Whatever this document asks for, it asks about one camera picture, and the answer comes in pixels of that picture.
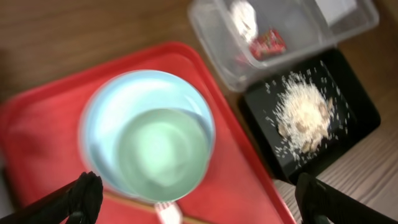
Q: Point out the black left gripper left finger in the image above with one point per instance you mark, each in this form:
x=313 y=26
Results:
x=77 y=202

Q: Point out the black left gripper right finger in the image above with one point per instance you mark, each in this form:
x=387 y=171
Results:
x=319 y=203

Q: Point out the wooden chopstick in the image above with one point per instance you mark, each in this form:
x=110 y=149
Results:
x=148 y=207

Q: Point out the rice food scraps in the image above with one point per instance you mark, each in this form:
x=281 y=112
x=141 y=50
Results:
x=308 y=112

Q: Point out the white plastic fork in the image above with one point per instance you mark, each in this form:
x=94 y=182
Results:
x=168 y=213

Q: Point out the green bowl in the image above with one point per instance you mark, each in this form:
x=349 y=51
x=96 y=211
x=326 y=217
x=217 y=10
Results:
x=163 y=154

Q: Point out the red snack wrapper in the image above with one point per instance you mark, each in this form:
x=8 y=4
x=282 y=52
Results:
x=267 y=44

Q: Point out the white napkin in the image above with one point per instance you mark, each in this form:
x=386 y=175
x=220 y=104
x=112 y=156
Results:
x=243 y=16

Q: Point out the light blue plate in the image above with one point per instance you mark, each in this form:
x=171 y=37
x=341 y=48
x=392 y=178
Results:
x=118 y=102

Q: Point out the black plastic tray bin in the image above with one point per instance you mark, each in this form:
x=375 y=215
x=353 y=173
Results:
x=354 y=115

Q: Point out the clear plastic bin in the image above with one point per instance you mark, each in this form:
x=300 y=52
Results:
x=307 y=27

